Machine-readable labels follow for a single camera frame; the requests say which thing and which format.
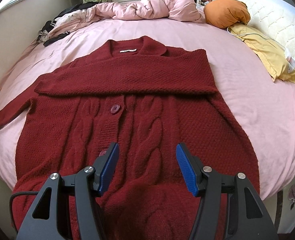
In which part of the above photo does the pink bed sheet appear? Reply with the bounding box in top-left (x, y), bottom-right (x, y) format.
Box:
top-left (0, 18), bottom-right (295, 199)

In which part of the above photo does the black white striped garment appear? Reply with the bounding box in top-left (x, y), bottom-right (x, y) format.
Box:
top-left (36, 20), bottom-right (70, 47)

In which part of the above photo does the yellow pillow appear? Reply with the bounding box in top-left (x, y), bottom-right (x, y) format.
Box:
top-left (227, 23), bottom-right (295, 83)

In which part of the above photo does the black cable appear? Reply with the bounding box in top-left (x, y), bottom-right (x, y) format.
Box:
top-left (8, 191), bottom-right (41, 230)

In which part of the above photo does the white tufted headboard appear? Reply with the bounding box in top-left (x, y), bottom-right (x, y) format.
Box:
top-left (238, 0), bottom-right (295, 60)

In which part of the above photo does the pink crumpled duvet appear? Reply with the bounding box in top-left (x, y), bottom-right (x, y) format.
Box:
top-left (52, 0), bottom-right (205, 34)

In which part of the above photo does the orange pillow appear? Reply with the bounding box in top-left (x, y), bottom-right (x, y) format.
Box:
top-left (203, 0), bottom-right (251, 29)

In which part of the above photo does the dark red knit cardigan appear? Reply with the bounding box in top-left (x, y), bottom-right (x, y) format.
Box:
top-left (0, 36), bottom-right (260, 239)

